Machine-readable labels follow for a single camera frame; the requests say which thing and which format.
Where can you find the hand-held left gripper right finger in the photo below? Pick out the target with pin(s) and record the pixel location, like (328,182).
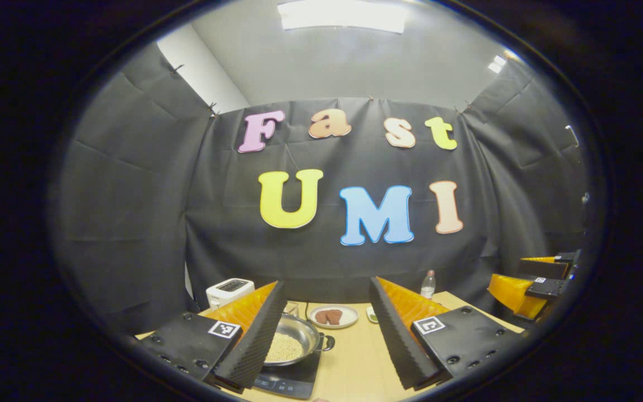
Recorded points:
(402,346)

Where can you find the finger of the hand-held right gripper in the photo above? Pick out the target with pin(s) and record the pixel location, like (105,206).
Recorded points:
(517,296)
(547,267)

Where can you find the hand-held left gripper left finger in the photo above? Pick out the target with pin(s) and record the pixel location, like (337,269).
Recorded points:
(252,346)

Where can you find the stainless steel pot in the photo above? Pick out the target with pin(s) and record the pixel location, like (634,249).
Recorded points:
(305,332)

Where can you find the black induction cooktop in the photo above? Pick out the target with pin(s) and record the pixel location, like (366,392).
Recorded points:
(293,382)

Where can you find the pile of soybeans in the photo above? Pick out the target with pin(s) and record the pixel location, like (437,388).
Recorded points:
(285,347)

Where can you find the white divided bean dish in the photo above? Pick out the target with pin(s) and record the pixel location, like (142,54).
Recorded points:
(373,315)

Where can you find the white round plate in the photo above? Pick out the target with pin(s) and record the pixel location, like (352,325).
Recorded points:
(349,319)

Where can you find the white toaster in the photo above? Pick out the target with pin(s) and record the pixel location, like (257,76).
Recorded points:
(229,290)

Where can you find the clear red label water bottle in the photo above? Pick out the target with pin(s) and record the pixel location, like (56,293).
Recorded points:
(427,287)

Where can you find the raw meat piece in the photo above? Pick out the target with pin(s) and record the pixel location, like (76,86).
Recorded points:
(335,317)
(321,317)

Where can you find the black backdrop cloth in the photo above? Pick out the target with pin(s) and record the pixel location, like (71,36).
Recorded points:
(232,251)

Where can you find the small ceiling light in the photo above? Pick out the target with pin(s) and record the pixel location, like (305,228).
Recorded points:
(497,62)

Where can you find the large ceiling light panel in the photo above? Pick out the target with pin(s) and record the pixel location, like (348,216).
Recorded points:
(344,15)

